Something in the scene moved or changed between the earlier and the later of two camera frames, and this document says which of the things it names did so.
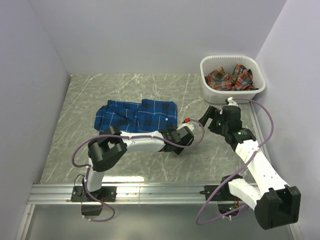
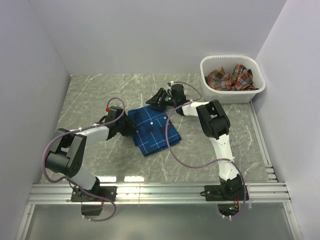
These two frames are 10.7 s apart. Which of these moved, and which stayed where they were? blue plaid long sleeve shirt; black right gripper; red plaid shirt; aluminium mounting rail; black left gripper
Moved: black right gripper; blue plaid long sleeve shirt; black left gripper
Stayed: aluminium mounting rail; red plaid shirt
